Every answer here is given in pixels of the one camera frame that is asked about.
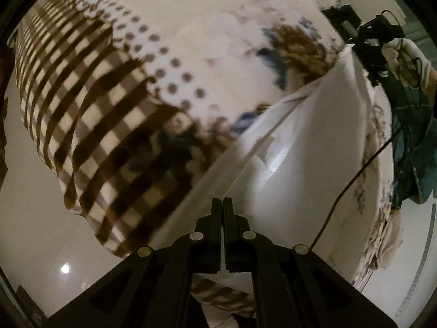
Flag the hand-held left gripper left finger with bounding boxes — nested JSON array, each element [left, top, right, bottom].
[[41, 198, 223, 328]]

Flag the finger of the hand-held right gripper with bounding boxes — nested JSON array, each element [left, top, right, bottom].
[[353, 40, 390, 87]]

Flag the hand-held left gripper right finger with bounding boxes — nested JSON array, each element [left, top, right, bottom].
[[223, 198, 398, 328]]

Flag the white garment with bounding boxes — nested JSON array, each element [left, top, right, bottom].
[[149, 45, 388, 328]]

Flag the person's right hand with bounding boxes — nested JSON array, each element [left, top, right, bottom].
[[382, 37, 431, 90]]

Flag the person's green clothing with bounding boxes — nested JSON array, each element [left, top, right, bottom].
[[390, 72, 437, 210]]

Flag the printed checked floral blanket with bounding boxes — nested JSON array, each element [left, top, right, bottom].
[[14, 0, 406, 319]]

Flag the black cable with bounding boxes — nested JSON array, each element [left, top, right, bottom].
[[309, 119, 409, 248]]

